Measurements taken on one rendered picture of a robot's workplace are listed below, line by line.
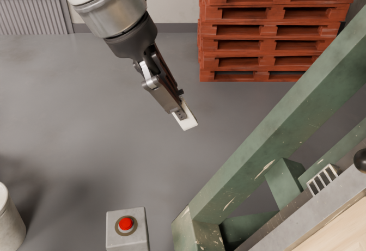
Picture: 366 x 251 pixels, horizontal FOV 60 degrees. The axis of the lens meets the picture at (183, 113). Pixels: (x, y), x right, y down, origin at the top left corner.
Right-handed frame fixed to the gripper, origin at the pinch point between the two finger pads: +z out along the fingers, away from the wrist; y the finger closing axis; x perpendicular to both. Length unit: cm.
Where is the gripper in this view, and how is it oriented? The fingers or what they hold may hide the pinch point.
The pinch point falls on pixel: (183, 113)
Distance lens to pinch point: 58.4
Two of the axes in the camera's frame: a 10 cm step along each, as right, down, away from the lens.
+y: -1.2, -6.6, 7.5
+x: -9.0, 3.9, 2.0
